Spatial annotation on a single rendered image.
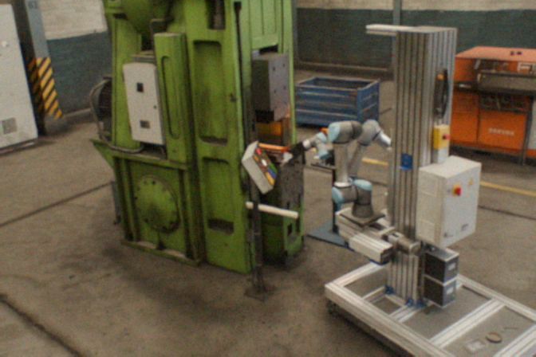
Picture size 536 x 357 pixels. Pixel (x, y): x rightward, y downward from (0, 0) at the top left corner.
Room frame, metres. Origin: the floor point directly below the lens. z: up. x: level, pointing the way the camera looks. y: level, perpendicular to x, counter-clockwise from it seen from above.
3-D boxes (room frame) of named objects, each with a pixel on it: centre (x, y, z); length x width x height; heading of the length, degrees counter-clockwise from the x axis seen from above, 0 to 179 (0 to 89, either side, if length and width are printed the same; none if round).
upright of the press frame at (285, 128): (4.63, -0.02, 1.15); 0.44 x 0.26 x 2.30; 57
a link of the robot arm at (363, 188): (3.24, -0.61, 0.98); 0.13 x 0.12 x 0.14; 106
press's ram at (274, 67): (4.27, 0.03, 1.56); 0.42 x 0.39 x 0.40; 57
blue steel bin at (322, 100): (8.11, -1.09, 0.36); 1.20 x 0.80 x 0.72; 56
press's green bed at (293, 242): (4.29, 0.03, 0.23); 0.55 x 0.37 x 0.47; 57
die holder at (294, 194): (4.29, 0.03, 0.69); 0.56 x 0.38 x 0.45; 57
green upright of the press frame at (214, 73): (4.07, 0.34, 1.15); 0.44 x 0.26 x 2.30; 57
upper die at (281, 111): (4.23, 0.06, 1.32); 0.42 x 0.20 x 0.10; 57
